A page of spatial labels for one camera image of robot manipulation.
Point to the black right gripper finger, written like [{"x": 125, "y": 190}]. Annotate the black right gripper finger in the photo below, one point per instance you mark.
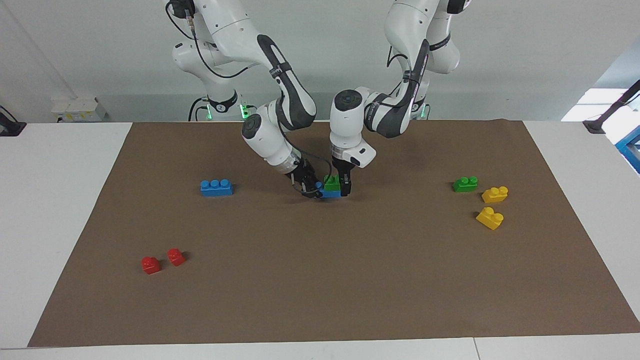
[
  {"x": 312, "y": 192},
  {"x": 317, "y": 182}
]

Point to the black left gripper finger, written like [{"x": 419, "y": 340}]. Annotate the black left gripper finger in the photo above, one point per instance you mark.
[{"x": 346, "y": 185}]

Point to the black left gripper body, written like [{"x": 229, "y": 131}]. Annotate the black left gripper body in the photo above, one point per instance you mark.
[{"x": 344, "y": 167}]

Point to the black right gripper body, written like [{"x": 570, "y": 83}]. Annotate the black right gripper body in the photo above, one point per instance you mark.
[{"x": 302, "y": 174}]

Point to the green two-stud toy brick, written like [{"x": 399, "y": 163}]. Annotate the green two-stud toy brick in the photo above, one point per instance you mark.
[
  {"x": 331, "y": 185},
  {"x": 464, "y": 185}
]

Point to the blue three-stud toy brick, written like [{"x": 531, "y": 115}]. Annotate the blue three-stud toy brick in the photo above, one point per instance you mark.
[
  {"x": 331, "y": 194},
  {"x": 216, "y": 189}
]

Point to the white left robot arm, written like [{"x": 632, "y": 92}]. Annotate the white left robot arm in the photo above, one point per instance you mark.
[{"x": 350, "y": 120}]

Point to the brown paper mat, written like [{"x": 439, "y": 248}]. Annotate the brown paper mat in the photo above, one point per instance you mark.
[{"x": 320, "y": 275}]

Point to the yellow two-stud toy brick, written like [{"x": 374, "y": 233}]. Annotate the yellow two-stud toy brick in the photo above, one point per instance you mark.
[
  {"x": 490, "y": 218},
  {"x": 495, "y": 194}
]

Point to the red one-stud toy brick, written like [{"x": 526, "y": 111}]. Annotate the red one-stud toy brick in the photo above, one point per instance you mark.
[
  {"x": 150, "y": 265},
  {"x": 176, "y": 256}
]

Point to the white box with labels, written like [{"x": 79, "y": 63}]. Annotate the white box with labels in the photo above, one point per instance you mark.
[{"x": 77, "y": 109}]

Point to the black slanted stand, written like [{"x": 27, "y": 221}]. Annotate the black slanted stand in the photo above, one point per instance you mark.
[{"x": 595, "y": 125}]

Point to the black table clamp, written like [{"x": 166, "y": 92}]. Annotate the black table clamp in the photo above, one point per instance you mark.
[{"x": 12, "y": 129}]

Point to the blue frame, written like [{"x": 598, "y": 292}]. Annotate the blue frame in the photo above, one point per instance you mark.
[{"x": 631, "y": 147}]

